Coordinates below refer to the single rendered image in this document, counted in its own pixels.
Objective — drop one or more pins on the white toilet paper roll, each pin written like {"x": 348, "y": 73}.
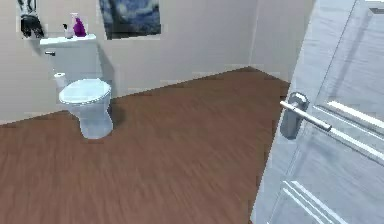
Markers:
{"x": 60, "y": 80}

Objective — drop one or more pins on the purple spray bottle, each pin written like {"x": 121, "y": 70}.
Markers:
{"x": 79, "y": 27}

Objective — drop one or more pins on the white room door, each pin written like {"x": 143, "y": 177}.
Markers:
{"x": 333, "y": 133}

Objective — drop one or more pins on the white soap dispenser bottle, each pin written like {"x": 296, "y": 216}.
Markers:
{"x": 68, "y": 32}

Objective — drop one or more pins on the blue framed wall painting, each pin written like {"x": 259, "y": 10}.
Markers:
{"x": 130, "y": 16}

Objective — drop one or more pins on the black and white wall picture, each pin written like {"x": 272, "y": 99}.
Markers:
{"x": 30, "y": 20}

